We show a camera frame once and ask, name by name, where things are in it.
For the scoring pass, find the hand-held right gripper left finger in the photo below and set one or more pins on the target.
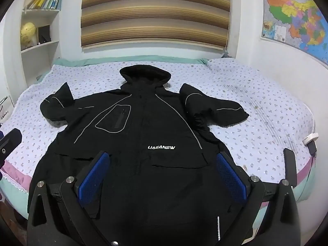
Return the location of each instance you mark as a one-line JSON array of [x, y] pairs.
[[93, 179]]

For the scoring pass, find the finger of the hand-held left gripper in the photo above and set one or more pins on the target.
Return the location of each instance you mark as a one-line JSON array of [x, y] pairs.
[[11, 141]]

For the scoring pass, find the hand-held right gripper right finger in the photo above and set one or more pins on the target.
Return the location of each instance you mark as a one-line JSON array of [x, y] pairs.
[[232, 178]]

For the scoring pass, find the black hooded jacket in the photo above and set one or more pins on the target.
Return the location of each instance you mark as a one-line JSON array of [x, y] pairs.
[[153, 123]]

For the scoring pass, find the white printed box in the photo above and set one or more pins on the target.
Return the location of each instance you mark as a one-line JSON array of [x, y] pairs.
[[5, 107]]

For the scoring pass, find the white floral bedspread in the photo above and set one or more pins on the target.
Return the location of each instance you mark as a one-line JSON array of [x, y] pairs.
[[230, 133]]

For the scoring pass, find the small black device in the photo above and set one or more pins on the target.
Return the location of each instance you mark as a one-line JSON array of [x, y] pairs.
[[313, 147]]

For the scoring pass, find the white charger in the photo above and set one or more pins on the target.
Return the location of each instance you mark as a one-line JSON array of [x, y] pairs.
[[310, 138]]

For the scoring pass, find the yellow globe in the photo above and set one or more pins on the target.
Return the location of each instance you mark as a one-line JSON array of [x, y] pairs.
[[27, 33]]

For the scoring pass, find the wooden slatted headboard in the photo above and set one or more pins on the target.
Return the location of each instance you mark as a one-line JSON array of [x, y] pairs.
[[156, 12]]

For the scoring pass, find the white wall bookshelf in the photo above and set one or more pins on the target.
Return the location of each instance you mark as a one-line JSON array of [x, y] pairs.
[[55, 30]]

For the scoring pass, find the colourful wall map poster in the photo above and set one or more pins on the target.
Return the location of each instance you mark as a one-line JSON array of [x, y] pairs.
[[297, 12]]

